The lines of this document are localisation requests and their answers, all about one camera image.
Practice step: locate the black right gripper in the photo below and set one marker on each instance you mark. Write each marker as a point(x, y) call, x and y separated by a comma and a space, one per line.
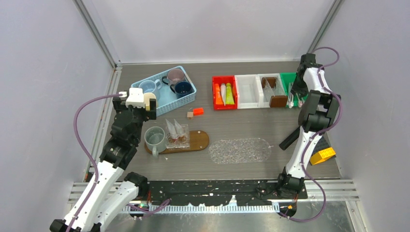
point(301, 91)

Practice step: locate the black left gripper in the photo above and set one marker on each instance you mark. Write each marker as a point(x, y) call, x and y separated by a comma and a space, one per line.
point(150, 115)

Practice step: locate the pink toothbrush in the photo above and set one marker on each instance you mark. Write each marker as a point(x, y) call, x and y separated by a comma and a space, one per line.
point(300, 101)

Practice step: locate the grey-green mug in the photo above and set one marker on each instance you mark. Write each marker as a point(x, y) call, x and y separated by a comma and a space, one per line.
point(155, 140)

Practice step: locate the white toothpaste tube red cap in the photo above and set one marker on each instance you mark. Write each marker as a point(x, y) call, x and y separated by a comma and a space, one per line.
point(172, 130)

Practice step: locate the clear textured acrylic holder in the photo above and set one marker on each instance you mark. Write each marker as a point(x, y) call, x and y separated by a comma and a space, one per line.
point(179, 143)

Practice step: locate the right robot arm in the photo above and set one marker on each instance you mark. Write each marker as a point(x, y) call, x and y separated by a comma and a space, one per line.
point(317, 114)

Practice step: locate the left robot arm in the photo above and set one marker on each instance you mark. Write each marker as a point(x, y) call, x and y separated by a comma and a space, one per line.
point(95, 210)

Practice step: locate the oval wooden tray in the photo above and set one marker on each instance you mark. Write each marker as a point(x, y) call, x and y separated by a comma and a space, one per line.
point(199, 140)

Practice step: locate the small white toothpaste tube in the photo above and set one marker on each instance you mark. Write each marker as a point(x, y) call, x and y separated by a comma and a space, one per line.
point(223, 93)

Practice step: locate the orange toothpaste tube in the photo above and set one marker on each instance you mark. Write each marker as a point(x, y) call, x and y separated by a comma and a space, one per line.
point(218, 97)

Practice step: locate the clear textured oval tray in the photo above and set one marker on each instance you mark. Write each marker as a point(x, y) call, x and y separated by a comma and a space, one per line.
point(239, 151)

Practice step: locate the green plastic bin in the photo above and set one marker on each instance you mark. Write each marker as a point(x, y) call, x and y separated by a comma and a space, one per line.
point(286, 78)

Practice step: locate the light blue mug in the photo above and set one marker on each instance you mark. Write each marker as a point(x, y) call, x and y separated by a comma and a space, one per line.
point(150, 86)

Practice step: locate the brown wooden holder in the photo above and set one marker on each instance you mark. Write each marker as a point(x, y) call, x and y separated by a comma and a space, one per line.
point(278, 101)

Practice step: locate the white plastic bin right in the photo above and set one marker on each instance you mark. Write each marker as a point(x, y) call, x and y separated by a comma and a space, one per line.
point(266, 101)

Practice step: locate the white plastic bin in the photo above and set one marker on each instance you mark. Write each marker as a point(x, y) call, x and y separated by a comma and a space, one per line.
point(249, 91)
point(266, 101)

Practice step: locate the light blue perforated basket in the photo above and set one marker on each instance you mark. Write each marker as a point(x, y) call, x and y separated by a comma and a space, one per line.
point(168, 100)

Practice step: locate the black microphone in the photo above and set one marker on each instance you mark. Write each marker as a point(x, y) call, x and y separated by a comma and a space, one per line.
point(290, 139)

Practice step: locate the dark blue mug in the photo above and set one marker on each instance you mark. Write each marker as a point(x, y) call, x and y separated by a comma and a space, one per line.
point(182, 89)

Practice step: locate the white plastic bin left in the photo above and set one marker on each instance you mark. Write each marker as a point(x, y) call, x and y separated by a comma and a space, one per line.
point(249, 91)

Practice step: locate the small wooden cube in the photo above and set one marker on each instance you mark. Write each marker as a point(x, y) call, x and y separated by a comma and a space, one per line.
point(190, 115)

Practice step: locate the dark grey studded baseplate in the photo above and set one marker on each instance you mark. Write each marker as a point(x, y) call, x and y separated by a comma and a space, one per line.
point(322, 144)

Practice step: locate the orange block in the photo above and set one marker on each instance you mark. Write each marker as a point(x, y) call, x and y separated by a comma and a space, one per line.
point(198, 111)

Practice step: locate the yellow toy brick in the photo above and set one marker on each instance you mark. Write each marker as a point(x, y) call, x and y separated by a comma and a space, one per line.
point(322, 156)

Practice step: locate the red plastic bin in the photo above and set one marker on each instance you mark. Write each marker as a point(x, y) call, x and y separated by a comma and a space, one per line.
point(220, 80)

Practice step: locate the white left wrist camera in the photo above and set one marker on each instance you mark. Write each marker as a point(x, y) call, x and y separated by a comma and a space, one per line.
point(134, 97)

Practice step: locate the cream mug yellow handle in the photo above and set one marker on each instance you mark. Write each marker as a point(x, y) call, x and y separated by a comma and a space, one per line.
point(147, 100)

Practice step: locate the mauve mug black handle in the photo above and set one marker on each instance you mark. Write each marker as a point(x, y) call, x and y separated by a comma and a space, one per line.
point(173, 77)

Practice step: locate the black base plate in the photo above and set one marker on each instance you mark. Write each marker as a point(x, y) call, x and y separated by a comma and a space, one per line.
point(215, 192)

